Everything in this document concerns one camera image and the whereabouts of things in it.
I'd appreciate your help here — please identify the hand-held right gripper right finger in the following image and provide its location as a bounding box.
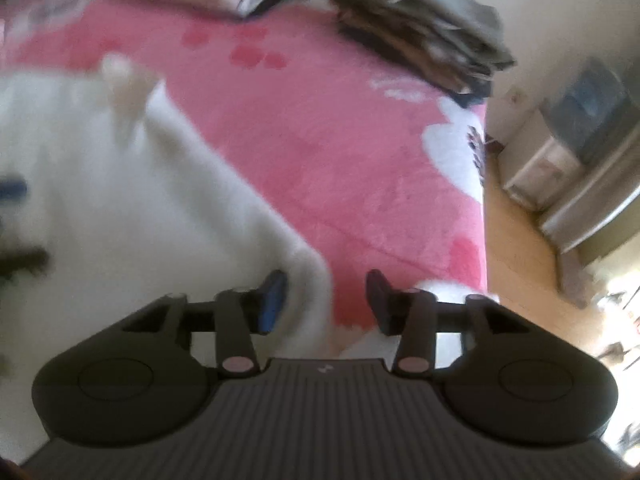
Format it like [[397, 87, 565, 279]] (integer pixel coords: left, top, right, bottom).
[[366, 270, 531, 375]]

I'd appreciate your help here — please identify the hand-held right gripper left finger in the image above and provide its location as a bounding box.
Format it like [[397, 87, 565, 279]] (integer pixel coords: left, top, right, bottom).
[[122, 270, 288, 376]]

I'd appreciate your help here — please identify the stack of dark folded clothes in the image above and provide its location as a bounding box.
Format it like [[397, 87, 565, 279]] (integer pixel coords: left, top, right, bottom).
[[320, 0, 517, 109]]

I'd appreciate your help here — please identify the dark wooden floor board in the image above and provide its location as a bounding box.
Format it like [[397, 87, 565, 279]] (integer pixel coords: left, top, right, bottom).
[[557, 251, 592, 307]]

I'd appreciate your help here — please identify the pink floral blanket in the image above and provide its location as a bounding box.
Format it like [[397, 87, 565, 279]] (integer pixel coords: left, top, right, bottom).
[[0, 0, 501, 361]]

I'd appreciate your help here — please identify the beige curtain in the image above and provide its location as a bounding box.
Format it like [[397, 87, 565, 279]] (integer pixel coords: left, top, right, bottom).
[[540, 127, 640, 257]]

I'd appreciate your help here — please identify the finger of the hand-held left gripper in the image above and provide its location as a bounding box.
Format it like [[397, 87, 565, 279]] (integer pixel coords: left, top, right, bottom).
[[0, 247, 51, 280], [0, 175, 29, 204]]

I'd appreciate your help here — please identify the white fuzzy deer sweater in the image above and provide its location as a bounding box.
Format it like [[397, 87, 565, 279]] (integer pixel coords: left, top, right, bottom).
[[0, 52, 337, 466]]

